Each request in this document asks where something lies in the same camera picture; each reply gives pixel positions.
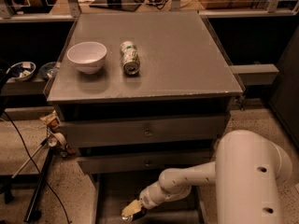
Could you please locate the roll of tape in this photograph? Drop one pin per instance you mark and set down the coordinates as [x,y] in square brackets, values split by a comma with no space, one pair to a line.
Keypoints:
[57,140]

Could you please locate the open grey bottom drawer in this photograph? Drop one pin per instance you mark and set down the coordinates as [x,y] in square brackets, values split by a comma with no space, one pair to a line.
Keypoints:
[116,190]

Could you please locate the black stand leg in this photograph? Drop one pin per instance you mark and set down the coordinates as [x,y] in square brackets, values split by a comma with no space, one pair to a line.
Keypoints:
[32,213]

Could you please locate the green white soda can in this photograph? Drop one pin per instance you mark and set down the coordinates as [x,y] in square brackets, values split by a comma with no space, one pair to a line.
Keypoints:
[129,58]

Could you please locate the grey top drawer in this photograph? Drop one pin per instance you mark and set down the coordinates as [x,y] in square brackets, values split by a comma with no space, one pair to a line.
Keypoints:
[117,132]

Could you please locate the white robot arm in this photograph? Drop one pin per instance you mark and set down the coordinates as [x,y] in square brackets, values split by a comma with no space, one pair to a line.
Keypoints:
[246,172]

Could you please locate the dark glass bowl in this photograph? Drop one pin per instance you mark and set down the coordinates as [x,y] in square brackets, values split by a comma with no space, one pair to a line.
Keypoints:
[49,70]

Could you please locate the grey drawer cabinet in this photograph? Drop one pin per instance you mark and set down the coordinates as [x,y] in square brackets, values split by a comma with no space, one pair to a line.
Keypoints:
[182,73]

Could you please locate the grey middle drawer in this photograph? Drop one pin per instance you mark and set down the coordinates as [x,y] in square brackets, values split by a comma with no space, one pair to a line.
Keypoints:
[143,161]

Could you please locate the grey side shelf beam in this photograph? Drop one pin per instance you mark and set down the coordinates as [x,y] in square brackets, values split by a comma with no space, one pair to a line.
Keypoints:
[255,74]

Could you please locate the crumpled snack bag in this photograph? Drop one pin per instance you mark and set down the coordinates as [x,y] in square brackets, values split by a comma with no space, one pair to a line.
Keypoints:
[51,120]

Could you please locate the black monitor stand base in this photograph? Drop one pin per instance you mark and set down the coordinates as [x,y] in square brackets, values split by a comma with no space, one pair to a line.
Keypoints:
[120,5]

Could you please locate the white ceramic bowl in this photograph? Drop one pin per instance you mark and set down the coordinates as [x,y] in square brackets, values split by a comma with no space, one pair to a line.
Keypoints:
[87,57]

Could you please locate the blue pepsi can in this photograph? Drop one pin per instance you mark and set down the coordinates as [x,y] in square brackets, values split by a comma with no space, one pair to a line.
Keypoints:
[135,216]

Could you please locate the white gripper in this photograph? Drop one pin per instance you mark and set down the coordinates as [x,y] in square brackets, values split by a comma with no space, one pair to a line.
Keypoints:
[147,200]

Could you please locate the white bowl with items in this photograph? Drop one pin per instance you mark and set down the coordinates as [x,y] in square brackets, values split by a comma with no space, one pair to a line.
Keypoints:
[22,71]

